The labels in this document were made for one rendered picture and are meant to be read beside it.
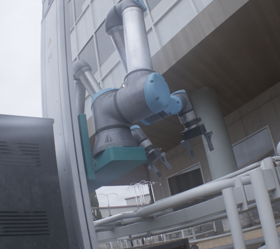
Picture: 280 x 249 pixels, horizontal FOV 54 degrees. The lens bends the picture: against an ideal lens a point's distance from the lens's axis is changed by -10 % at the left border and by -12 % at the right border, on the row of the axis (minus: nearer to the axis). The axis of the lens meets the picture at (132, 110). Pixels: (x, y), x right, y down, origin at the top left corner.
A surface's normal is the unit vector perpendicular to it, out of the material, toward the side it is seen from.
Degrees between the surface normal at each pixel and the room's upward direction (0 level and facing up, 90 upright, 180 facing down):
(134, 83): 80
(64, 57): 90
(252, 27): 180
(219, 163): 90
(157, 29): 90
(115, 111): 117
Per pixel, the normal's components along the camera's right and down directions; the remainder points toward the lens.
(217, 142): -0.27, -0.36
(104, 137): -0.41, -0.62
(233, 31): 0.18, 0.89
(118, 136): 0.14, -0.73
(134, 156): 0.51, -0.45
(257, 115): -0.82, -0.10
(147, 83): -0.50, -0.33
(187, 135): -0.64, 0.23
